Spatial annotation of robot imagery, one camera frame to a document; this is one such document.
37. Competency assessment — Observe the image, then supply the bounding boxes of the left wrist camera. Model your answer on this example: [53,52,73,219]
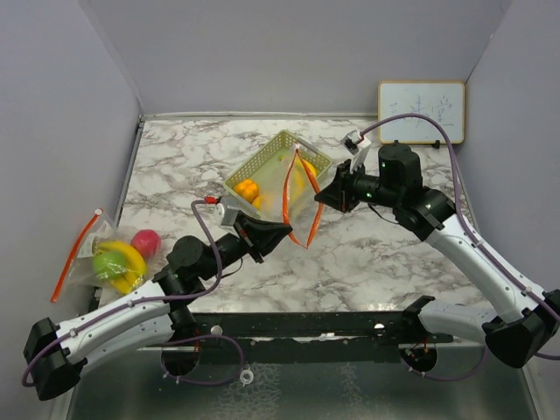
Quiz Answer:
[211,195,242,232]

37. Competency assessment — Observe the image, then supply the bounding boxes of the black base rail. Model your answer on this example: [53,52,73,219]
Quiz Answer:
[175,311,452,365]

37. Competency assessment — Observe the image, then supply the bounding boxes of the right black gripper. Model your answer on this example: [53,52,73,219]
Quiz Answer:
[315,157,400,213]

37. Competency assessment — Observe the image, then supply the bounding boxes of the green lime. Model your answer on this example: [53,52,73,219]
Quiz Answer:
[92,251,128,280]

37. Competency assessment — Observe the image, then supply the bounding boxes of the clear zip bag red zipper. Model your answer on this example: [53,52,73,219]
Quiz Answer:
[50,208,162,304]

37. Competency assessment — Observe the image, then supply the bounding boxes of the small whiteboard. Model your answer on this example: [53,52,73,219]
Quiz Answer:
[377,80,466,144]

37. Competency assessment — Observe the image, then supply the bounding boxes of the yellow banana bunch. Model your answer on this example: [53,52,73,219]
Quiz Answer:
[94,241,147,295]

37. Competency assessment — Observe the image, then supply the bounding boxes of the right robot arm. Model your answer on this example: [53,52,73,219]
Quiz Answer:
[315,143,559,368]

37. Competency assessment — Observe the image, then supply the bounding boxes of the red apple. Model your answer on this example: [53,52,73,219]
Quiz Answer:
[130,229,161,259]

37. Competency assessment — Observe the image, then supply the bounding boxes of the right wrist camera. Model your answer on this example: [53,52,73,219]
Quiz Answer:
[341,130,371,173]

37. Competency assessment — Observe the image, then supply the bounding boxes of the small yellow bananas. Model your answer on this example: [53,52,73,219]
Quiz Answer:
[279,155,317,200]

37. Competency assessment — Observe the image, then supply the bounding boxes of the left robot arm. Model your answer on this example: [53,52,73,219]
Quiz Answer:
[22,213,292,401]

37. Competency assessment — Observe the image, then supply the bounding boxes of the orange bell pepper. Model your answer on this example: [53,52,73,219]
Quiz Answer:
[234,178,260,204]

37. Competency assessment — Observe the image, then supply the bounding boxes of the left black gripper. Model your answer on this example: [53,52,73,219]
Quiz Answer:
[199,211,293,282]

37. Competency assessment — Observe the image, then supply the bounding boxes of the green plastic basket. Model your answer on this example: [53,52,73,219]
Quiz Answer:
[223,130,333,221]

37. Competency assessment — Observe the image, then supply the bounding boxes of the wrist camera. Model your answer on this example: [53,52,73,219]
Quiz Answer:
[211,195,242,232]
[341,130,371,173]

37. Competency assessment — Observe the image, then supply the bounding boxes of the yellow mango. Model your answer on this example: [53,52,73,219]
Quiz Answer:
[251,194,275,212]

